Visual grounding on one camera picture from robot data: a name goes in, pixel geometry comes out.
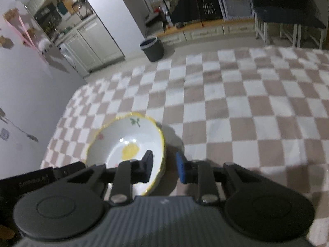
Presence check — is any brown white checkered tablecloth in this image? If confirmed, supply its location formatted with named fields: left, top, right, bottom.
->
left=40, top=45, right=329, bottom=247

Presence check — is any white kitchen floor cabinet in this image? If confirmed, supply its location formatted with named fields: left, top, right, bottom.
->
left=59, top=18, right=125, bottom=78

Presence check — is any dark round trash bin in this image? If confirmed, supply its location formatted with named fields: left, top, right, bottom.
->
left=140, top=37, right=165, bottom=62

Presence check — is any low white drawer cabinet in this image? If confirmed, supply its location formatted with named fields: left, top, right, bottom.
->
left=157, top=18, right=257, bottom=45

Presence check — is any person's left hand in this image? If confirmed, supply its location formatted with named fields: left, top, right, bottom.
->
left=0, top=224, right=15, bottom=240

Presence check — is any dark covered side table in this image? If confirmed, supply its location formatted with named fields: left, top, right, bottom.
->
left=249, top=0, right=327, bottom=30

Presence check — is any hanging wall string with clip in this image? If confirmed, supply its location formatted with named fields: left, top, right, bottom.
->
left=0, top=105, right=39, bottom=143

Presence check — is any white fluffy ornament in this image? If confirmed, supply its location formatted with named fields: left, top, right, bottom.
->
left=38, top=38, right=53, bottom=54

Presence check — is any pink hanging ribbon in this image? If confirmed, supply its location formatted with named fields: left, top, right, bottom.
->
left=5, top=13, right=49, bottom=57

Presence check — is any windowed box with teal label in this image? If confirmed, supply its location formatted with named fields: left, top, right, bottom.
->
left=212, top=0, right=254, bottom=21

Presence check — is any floral yellow-rimmed ceramic bowl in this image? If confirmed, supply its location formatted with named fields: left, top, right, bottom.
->
left=85, top=112, right=167, bottom=196

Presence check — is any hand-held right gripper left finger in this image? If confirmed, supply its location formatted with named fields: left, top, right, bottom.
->
left=67, top=150, right=154, bottom=204

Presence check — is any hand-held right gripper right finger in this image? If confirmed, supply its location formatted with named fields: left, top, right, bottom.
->
left=176, top=152, right=261, bottom=207

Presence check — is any black nice day sign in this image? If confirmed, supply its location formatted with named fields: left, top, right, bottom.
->
left=164, top=0, right=224, bottom=26

